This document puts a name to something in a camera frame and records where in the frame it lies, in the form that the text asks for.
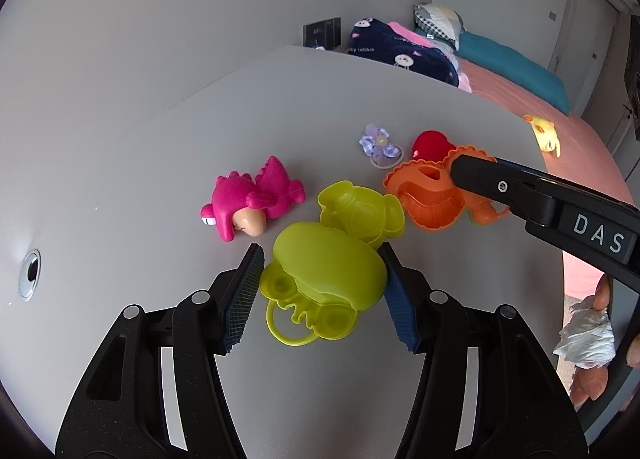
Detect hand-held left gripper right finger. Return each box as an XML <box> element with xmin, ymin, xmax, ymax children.
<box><xmin>380</xmin><ymin>244</ymin><xmax>589</xmax><ymax>459</ymax></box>

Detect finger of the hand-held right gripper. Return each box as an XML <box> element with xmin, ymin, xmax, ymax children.
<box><xmin>450</xmin><ymin>152</ymin><xmax>560</xmax><ymax>229</ymax></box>

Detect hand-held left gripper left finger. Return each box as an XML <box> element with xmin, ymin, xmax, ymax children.
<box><xmin>55</xmin><ymin>244</ymin><xmax>265</xmax><ymax>459</ymax></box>

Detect orange toy mould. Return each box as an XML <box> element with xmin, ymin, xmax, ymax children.
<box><xmin>382</xmin><ymin>144</ymin><xmax>512</xmax><ymax>230</ymax></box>

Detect yellow-green elephant mould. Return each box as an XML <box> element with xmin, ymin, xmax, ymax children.
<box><xmin>259</xmin><ymin>220</ymin><xmax>388</xmax><ymax>347</ymax></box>

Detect white tissue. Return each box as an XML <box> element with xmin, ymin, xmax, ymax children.
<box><xmin>552</xmin><ymin>301</ymin><xmax>616</xmax><ymax>370</ymax></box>

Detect person's right hand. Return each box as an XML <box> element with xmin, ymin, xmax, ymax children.
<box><xmin>570</xmin><ymin>273</ymin><xmax>640</xmax><ymax>407</ymax></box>

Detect yellow plush duck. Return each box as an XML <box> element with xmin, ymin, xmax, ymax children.
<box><xmin>522</xmin><ymin>114</ymin><xmax>562</xmax><ymax>158</ymax></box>

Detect red toy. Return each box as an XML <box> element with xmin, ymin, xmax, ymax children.
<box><xmin>411</xmin><ymin>130</ymin><xmax>457</xmax><ymax>162</ymax></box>

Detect pink bed sheet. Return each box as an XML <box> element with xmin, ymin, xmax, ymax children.
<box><xmin>457</xmin><ymin>59</ymin><xmax>640</xmax><ymax>300</ymax></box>

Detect yellow-green koala mould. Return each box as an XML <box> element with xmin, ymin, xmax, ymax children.
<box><xmin>318</xmin><ymin>180</ymin><xmax>406</xmax><ymax>245</ymax></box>

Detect pink dinosaur toy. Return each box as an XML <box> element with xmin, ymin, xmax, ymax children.
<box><xmin>201</xmin><ymin>156</ymin><xmax>307</xmax><ymax>242</ymax></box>

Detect teal pillow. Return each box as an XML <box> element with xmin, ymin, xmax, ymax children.
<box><xmin>457</xmin><ymin>32</ymin><xmax>571</xmax><ymax>115</ymax></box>

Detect navy printed blanket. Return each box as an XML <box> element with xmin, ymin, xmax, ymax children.
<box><xmin>348</xmin><ymin>18</ymin><xmax>460</xmax><ymax>87</ymax></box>

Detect checked patchwork pillow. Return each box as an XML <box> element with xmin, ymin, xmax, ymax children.
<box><xmin>413</xmin><ymin>3</ymin><xmax>466</xmax><ymax>51</ymax></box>

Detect grey door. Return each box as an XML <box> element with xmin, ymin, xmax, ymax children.
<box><xmin>550</xmin><ymin>0</ymin><xmax>625</xmax><ymax>126</ymax></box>

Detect purple flower hair tie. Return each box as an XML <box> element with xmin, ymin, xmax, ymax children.
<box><xmin>359</xmin><ymin>123</ymin><xmax>405</xmax><ymax>170</ymax></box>

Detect metal cable grommet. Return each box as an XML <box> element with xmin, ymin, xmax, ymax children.
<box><xmin>19</xmin><ymin>249</ymin><xmax>42</xmax><ymax>299</ymax></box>

